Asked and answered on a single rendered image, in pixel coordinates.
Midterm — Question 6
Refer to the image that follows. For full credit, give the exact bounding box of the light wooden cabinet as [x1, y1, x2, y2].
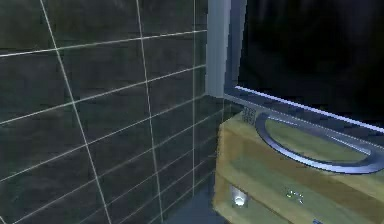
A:
[212, 112, 384, 224]

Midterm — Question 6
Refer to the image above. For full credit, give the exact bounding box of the black television set silver frame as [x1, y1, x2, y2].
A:
[205, 0, 384, 175]

